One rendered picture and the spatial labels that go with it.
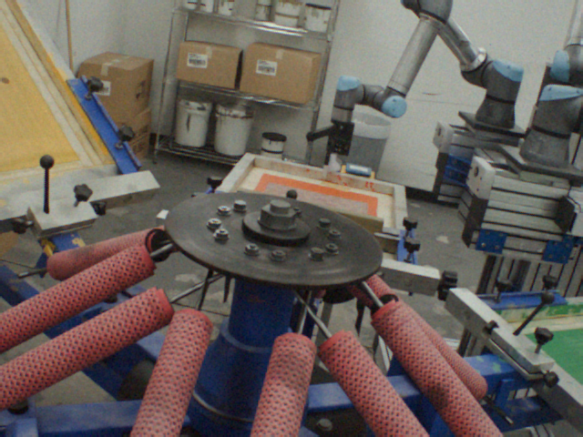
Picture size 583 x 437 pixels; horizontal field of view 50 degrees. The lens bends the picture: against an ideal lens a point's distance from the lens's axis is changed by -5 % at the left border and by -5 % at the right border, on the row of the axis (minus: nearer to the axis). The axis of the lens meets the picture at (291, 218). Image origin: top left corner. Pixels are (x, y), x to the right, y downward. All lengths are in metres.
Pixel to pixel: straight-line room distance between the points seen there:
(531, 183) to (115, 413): 1.41
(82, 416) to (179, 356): 0.28
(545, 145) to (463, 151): 0.52
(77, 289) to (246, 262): 0.25
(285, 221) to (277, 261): 0.08
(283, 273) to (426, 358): 0.23
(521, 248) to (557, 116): 0.43
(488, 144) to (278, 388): 1.84
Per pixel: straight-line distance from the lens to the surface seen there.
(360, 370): 0.77
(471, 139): 2.42
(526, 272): 2.34
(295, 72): 4.93
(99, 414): 0.98
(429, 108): 5.43
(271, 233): 0.84
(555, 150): 1.99
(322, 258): 0.83
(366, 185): 2.32
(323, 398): 1.07
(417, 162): 5.52
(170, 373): 0.73
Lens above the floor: 1.64
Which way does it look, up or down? 21 degrees down
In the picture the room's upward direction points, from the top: 11 degrees clockwise
